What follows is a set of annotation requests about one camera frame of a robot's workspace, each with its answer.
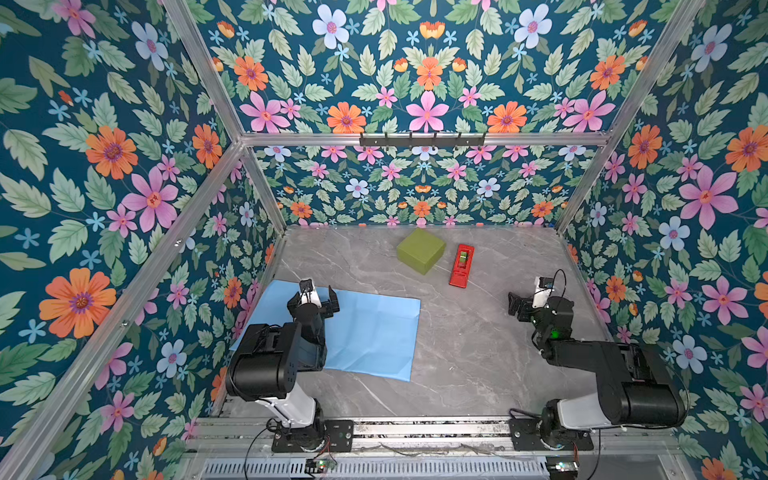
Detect green gift box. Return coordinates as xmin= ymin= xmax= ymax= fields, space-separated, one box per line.
xmin=396 ymin=228 xmax=446 ymax=275

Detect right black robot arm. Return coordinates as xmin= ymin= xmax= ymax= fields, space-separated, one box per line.
xmin=508 ymin=289 xmax=687 ymax=450

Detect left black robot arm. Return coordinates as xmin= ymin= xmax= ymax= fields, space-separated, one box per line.
xmin=225 ymin=280 xmax=340 ymax=448

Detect red tape dispenser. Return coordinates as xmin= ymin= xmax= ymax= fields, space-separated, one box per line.
xmin=449 ymin=244 xmax=475 ymax=289

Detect white ventilation grille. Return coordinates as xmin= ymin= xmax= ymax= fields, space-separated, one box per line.
xmin=201 ymin=457 xmax=550 ymax=479

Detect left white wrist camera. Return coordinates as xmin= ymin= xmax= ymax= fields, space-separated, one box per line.
xmin=299 ymin=279 xmax=315 ymax=295

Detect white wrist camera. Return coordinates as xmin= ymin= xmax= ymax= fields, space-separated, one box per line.
xmin=299 ymin=279 xmax=315 ymax=295
xmin=532 ymin=276 xmax=555 ymax=308

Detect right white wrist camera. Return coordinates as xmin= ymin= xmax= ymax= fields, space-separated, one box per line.
xmin=532 ymin=276 xmax=555 ymax=308

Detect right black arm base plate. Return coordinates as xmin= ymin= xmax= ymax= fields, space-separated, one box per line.
xmin=508 ymin=417 xmax=595 ymax=452

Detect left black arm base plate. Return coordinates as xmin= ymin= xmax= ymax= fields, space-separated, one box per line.
xmin=271 ymin=420 xmax=355 ymax=454

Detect aluminium front mounting rail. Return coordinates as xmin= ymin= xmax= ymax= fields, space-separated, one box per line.
xmin=179 ymin=415 xmax=682 ymax=457

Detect black hook rail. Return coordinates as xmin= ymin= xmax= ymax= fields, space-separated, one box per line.
xmin=358 ymin=132 xmax=486 ymax=149

